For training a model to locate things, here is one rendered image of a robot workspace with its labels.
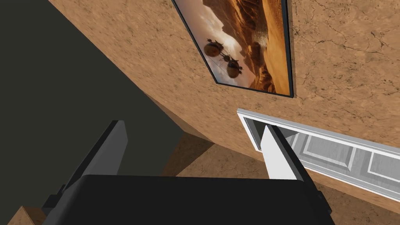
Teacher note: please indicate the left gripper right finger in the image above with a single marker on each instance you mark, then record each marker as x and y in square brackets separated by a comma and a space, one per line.
[279, 159]

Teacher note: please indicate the white panelled door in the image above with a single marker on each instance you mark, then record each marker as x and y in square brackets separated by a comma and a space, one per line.
[340, 156]

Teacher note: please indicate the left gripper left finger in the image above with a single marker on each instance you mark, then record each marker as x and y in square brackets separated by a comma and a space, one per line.
[106, 153]

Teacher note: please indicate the framed desert picture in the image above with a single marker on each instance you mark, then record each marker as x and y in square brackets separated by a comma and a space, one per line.
[250, 40]

